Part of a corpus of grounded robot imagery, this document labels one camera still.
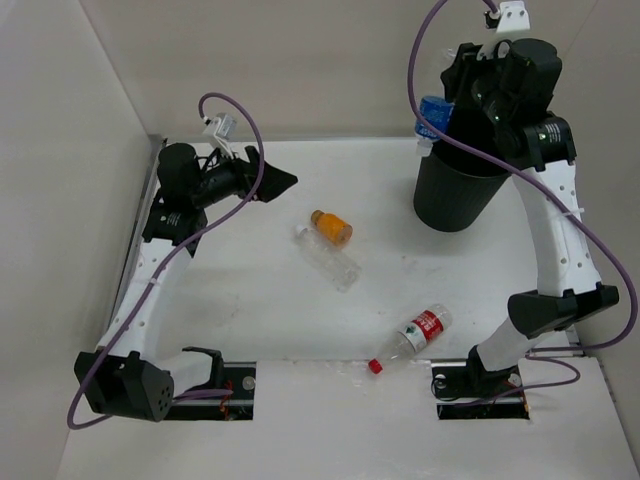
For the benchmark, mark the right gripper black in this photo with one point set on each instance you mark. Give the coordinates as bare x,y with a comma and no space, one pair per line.
459,77

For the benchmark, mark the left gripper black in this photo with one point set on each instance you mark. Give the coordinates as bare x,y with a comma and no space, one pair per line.
255,174

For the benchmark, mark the blue label water bottle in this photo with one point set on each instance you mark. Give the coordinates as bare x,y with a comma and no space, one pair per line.
437,112

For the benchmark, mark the orange juice bottle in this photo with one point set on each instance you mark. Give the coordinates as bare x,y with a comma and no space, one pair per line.
333,228

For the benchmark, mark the clear crushed plastic bottle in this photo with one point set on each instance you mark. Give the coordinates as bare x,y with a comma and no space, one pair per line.
336,267

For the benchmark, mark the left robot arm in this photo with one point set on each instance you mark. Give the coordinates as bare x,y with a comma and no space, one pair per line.
123,376

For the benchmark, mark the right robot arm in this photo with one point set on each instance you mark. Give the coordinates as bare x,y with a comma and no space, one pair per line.
512,85

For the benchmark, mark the black ribbed plastic bin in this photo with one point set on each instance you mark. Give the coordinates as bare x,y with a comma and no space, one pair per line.
453,188

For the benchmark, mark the red label water bottle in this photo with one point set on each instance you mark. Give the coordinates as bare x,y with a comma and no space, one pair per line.
411,338

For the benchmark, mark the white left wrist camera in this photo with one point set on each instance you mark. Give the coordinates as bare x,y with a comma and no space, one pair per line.
218,131

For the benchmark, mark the aluminium table edge rail left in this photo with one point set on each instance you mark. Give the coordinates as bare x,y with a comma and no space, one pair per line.
146,198

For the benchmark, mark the aluminium table edge rail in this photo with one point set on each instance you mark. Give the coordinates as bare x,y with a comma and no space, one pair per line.
146,198
574,342

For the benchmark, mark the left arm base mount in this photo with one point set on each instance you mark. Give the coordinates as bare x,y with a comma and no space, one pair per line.
228,395

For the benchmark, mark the aluminium table edge rail right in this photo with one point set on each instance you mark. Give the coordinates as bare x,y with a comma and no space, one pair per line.
574,342

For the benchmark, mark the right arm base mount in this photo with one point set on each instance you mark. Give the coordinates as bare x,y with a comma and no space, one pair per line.
460,396

